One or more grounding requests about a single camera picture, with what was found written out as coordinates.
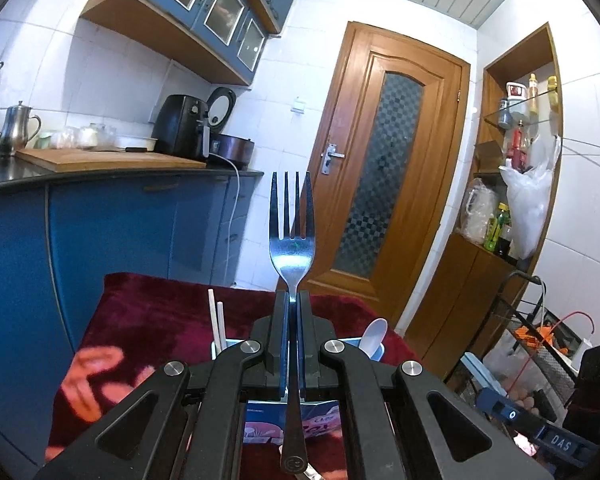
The wooden cutting board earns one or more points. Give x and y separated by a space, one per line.
105 160

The pile of eggs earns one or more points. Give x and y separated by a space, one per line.
520 397

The black air fryer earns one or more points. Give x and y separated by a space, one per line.
177 127

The clear plastic jug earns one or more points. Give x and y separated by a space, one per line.
477 212

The wooden niche shelf cabinet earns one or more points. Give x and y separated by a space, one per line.
460 285

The metal fork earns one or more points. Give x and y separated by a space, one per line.
291 260

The rice cooker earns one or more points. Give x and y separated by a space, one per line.
235 147

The group of shelf bottles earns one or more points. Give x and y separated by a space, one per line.
520 120

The white plastic spoon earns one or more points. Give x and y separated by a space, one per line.
372 337

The dark red printed blanket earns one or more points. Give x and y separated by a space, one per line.
145 320

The glass-front blue wall cabinet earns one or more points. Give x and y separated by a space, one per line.
200 15

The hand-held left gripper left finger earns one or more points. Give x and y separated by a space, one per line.
281 345

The white chopstick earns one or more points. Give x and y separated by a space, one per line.
213 317
221 325

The green bottle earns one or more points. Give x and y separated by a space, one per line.
497 230

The blue chopsticks box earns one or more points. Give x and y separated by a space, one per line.
262 422

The white wall switch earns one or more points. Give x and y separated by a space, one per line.
298 106

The blue kitchen base cabinets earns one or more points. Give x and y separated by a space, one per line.
130 230

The white plastic bag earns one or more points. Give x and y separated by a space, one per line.
527 200

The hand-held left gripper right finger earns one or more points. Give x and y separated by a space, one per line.
304 345

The white tray of carrots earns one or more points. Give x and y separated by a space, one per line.
540 335

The food containers on counter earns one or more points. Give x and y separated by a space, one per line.
80 136

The wooden door with glass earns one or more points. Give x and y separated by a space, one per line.
360 160

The metal kettle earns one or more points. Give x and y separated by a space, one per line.
15 127

